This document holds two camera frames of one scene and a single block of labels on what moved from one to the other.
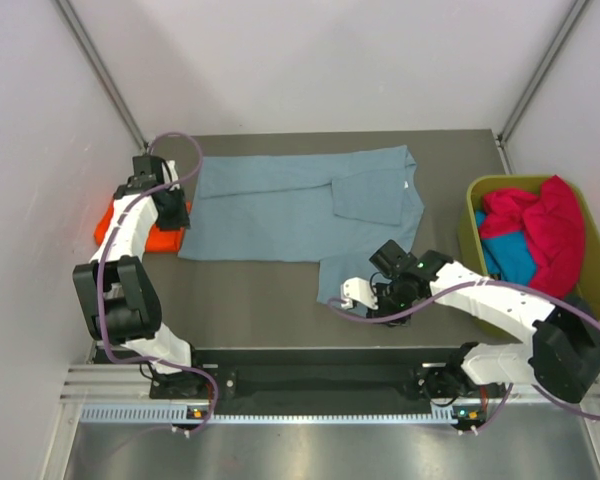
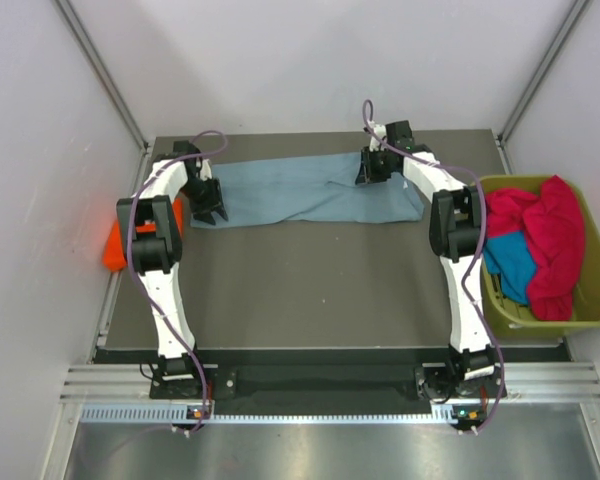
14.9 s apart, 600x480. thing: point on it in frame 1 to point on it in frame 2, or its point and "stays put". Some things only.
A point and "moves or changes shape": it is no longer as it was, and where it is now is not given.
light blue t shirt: x=330 y=206 moves or changes shape
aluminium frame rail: x=90 y=383 stays put
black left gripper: x=181 y=217 to x=201 y=211
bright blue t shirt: x=508 y=257 stays put
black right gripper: x=378 y=288 to x=365 y=173
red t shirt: x=553 y=222 stays put
